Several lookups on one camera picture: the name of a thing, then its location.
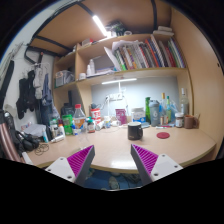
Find blue plastic bag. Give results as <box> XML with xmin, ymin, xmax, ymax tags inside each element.
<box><xmin>169</xmin><ymin>99</ymin><xmax>181</xmax><ymax>123</ymax></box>

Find magenta pouch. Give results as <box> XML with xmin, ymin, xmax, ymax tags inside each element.
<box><xmin>115</xmin><ymin>108</ymin><xmax>128</xmax><ymax>126</ymax></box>

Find hanging dark clothes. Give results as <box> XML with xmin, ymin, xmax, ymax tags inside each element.
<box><xmin>15</xmin><ymin>63</ymin><xmax>54</xmax><ymax>121</ymax></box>

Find white wall power socket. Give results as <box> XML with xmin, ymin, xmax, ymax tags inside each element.
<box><xmin>108</xmin><ymin>93</ymin><xmax>124</xmax><ymax>101</ymax></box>

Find brown mug with spoon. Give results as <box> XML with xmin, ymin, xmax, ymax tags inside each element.
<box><xmin>183</xmin><ymin>114</ymin><xmax>201</xmax><ymax>130</ymax></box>

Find dark green tall bottle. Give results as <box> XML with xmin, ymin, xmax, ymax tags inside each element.
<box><xmin>144</xmin><ymin>96</ymin><xmax>152</xmax><ymax>124</ymax></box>

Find ceiling light bar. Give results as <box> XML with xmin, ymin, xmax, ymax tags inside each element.
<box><xmin>92</xmin><ymin>14</ymin><xmax>109</xmax><ymax>38</ymax></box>

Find yellow-capped glass bottle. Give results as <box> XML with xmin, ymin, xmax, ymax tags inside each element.
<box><xmin>160</xmin><ymin>92</ymin><xmax>167</xmax><ymax>125</ymax></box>

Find black bag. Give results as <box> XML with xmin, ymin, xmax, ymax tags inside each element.
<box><xmin>14</xmin><ymin>129</ymin><xmax>41</xmax><ymax>153</ymax></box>

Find green plastic container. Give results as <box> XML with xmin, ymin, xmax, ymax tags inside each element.
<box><xmin>61</xmin><ymin>114</ymin><xmax>74</xmax><ymax>136</ymax></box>

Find black mug white inside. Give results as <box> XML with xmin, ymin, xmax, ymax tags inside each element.
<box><xmin>127</xmin><ymin>121</ymin><xmax>144</xmax><ymax>141</ymax></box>

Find grey shaker bottle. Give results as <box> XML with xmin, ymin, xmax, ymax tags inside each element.
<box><xmin>148</xmin><ymin>99</ymin><xmax>161</xmax><ymax>127</ymax></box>

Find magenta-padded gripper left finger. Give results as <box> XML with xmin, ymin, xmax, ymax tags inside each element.
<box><xmin>44</xmin><ymin>144</ymin><xmax>96</xmax><ymax>188</ymax></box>

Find small brown green-capped bottle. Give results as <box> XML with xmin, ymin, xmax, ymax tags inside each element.
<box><xmin>87</xmin><ymin>118</ymin><xmax>96</xmax><ymax>134</ymax></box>

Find small white labelled bottle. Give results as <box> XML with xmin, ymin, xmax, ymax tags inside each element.
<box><xmin>103</xmin><ymin>115</ymin><xmax>112</xmax><ymax>129</ymax></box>

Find pink ribbed hose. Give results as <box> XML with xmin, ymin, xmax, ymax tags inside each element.
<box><xmin>0</xmin><ymin>109</ymin><xmax>23</xmax><ymax>163</ymax></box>

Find red and white can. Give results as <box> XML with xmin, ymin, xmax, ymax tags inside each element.
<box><xmin>90</xmin><ymin>108</ymin><xmax>102</xmax><ymax>125</ymax></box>

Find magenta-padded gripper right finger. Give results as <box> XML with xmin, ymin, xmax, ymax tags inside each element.
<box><xmin>130</xmin><ymin>143</ymin><xmax>184</xmax><ymax>186</ymax></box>

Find clear red-capped drink bottle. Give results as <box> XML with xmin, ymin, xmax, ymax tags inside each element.
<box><xmin>72</xmin><ymin>103</ymin><xmax>87</xmax><ymax>135</ymax></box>

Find clear glass bottle white cap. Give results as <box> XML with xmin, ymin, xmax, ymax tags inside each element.
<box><xmin>180</xmin><ymin>87</ymin><xmax>190</xmax><ymax>116</ymax></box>

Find brown jar white lid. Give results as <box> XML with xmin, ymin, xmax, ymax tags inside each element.
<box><xmin>174</xmin><ymin>112</ymin><xmax>185</xmax><ymax>128</ymax></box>

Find flat round red coaster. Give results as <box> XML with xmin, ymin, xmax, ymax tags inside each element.
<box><xmin>156</xmin><ymin>131</ymin><xmax>171</xmax><ymax>140</ymax></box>

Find white tube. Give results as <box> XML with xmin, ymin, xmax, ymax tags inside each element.
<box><xmin>50</xmin><ymin>134</ymin><xmax>66</xmax><ymax>144</ymax></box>

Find wooden shelf unit with books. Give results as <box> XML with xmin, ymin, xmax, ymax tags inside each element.
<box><xmin>52</xmin><ymin>25</ymin><xmax>195</xmax><ymax>118</ymax></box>

